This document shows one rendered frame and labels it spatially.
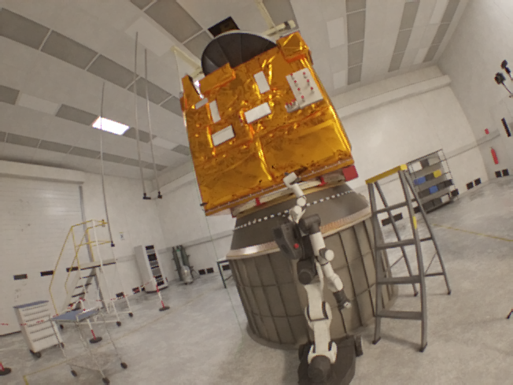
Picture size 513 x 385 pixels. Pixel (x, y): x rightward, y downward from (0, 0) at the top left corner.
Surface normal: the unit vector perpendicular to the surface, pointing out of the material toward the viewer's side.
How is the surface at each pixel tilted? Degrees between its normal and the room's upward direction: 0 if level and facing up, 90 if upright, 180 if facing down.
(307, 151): 91
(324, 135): 90
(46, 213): 90
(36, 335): 90
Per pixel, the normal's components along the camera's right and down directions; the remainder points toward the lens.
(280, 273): -0.45, -0.02
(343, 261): 0.12, -0.21
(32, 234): 0.89, -0.33
